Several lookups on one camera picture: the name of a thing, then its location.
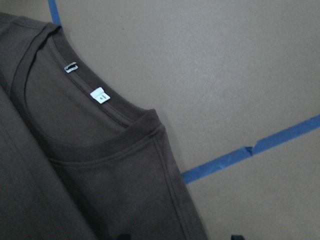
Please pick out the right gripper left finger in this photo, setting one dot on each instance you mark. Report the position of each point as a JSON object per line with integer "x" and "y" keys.
{"x": 124, "y": 237}

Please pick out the dark brown t-shirt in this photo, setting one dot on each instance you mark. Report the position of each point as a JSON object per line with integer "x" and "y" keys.
{"x": 77, "y": 160}

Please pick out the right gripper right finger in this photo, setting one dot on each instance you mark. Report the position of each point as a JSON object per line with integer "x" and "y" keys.
{"x": 236, "y": 237}

